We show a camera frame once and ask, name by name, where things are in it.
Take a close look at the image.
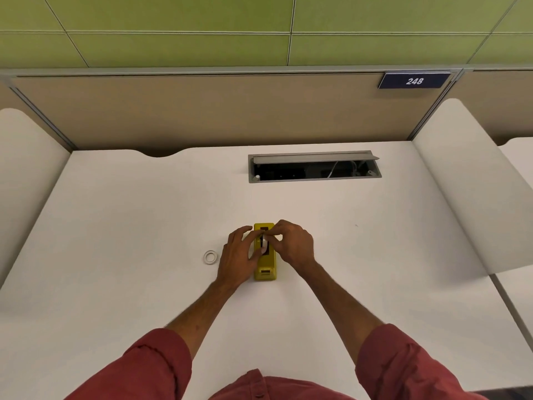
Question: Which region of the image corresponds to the yellow rectangular device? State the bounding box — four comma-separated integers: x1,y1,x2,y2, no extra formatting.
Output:
253,223,278,282

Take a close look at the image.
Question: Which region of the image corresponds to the grey desk cable box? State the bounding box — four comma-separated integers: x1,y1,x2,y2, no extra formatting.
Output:
248,151,382,184

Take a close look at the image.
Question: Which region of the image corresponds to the beige desk partition panel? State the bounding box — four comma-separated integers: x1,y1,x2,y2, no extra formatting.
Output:
8,73,455,158

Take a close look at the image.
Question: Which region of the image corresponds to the person's left hand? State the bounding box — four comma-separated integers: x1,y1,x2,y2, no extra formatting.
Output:
215,226,266,291

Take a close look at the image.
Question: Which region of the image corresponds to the person's left forearm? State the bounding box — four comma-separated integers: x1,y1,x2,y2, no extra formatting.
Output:
166,281,241,359

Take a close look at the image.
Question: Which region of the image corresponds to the red shirt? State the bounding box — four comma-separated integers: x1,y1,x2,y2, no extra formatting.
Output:
64,323,488,400

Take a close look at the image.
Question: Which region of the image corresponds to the white cable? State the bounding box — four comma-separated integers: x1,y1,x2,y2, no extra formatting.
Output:
327,161,364,179

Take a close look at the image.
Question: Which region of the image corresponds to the dark blue number sign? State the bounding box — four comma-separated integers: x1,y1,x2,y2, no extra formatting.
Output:
378,72,453,89

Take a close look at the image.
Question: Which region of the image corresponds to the white curved side divider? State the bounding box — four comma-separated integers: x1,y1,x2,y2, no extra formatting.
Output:
0,108,71,288
412,98,533,275

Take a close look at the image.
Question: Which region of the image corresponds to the person's right forearm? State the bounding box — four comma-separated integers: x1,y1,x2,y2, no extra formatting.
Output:
300,262,384,364

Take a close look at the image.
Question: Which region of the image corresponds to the person's right hand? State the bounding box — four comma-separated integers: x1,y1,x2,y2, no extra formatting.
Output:
262,220,318,274

